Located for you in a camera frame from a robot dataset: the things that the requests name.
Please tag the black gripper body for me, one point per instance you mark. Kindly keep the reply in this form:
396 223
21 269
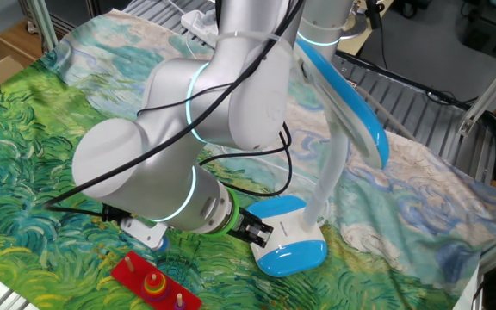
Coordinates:
241 221

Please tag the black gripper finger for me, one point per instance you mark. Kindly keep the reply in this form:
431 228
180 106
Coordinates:
252 240
262 227

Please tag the blue and white desk lamp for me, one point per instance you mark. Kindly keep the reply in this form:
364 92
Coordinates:
291 258

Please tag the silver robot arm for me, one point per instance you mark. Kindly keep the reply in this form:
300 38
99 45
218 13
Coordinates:
144 163

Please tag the red peg board toy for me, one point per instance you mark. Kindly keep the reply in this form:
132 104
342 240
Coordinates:
125 275

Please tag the white power strip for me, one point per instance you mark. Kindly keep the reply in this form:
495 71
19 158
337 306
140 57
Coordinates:
198 23

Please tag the painted landscape tablecloth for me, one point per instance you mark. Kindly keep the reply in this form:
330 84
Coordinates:
37 172

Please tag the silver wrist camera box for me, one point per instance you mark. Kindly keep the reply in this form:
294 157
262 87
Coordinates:
144 232

